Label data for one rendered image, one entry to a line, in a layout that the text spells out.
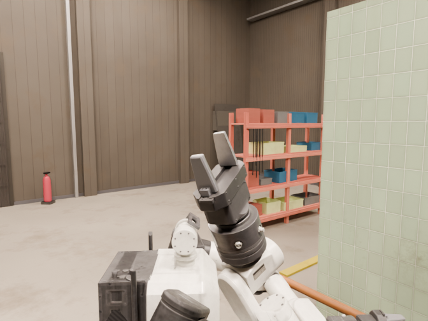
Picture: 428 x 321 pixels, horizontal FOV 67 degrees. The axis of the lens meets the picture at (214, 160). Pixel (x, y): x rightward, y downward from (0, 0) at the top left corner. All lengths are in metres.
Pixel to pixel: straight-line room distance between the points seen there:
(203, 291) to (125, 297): 0.19
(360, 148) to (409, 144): 0.32
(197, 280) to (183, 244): 0.09
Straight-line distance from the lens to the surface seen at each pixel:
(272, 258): 0.62
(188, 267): 0.91
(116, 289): 0.88
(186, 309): 0.71
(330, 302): 1.23
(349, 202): 2.57
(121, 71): 8.98
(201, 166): 0.46
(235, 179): 0.51
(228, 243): 0.54
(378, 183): 2.45
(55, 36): 8.62
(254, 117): 5.26
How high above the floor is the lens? 1.78
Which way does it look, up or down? 7 degrees down
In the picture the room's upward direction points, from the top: straight up
